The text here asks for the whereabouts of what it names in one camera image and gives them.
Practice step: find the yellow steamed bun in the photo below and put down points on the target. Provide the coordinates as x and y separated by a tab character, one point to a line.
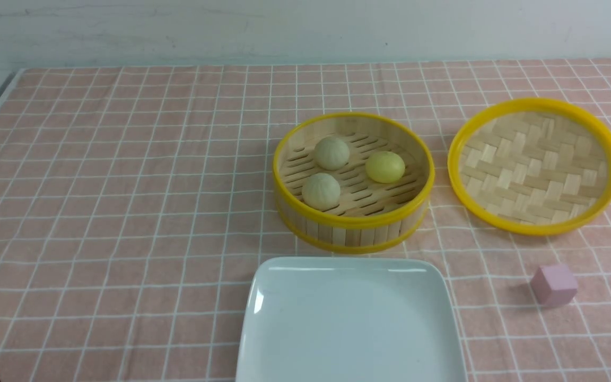
385	167

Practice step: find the white square plate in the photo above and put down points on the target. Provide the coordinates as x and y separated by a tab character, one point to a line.
349	319

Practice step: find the bamboo steamer basket yellow rim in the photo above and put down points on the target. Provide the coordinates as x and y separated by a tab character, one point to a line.
368	216

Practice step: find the pink checkered tablecloth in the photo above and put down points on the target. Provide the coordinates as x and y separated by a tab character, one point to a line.
137	202

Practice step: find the woven bamboo steamer lid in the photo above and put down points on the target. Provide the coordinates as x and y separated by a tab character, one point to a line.
532	166

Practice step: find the pink cube block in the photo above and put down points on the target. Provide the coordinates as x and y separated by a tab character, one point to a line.
554	285

